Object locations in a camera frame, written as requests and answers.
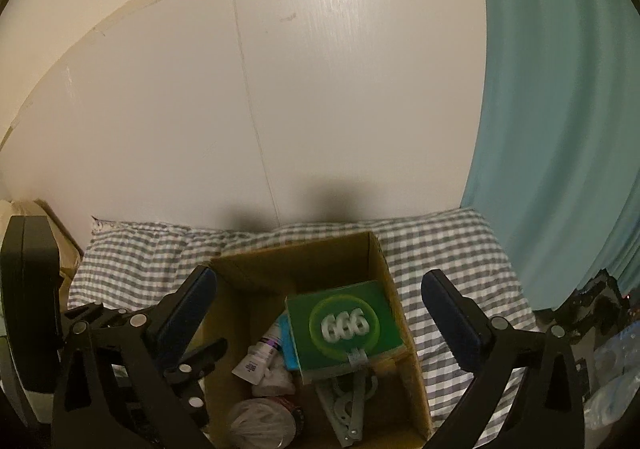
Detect white cream tube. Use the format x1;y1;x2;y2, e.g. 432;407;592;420
232;319;282;385

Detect green white 999 medicine box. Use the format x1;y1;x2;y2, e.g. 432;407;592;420
285;280;406;384

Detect crumpled clear plastic bag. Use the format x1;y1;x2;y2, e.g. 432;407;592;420
228;398;297;449

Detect grey white checkered duvet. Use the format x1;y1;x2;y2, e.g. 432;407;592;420
68;210;536;448

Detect open cardboard storage box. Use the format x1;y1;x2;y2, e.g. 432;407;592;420
204;232;432;448

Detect grey plastic clip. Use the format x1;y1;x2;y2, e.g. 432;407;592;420
314;369;378;448

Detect teal curtain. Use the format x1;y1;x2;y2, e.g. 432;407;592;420
463;0;639;309

